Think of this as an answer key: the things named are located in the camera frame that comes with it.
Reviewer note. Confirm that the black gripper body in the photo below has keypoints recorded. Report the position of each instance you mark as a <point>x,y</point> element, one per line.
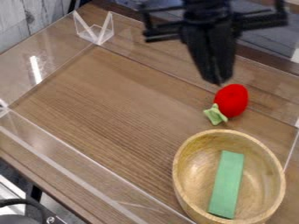
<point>206,14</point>

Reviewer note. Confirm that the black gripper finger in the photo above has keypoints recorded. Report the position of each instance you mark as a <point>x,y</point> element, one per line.
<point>224,49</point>
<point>195,38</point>

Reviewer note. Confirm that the green rectangular block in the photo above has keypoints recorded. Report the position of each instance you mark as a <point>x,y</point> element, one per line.
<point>224,195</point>

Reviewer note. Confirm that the brown wooden bowl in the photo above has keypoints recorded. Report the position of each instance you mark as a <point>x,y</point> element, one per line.
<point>194,170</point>

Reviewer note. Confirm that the red plush strawberry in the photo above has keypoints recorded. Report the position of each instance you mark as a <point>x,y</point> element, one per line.
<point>230,104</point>

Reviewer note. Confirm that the clear acrylic front panel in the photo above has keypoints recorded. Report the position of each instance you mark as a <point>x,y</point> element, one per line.
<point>84,185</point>

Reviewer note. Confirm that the black table leg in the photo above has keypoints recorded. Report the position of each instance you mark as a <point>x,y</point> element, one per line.
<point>36,193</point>

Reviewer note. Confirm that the clear acrylic corner bracket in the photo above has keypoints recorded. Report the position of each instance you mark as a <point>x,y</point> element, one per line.
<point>95,34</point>

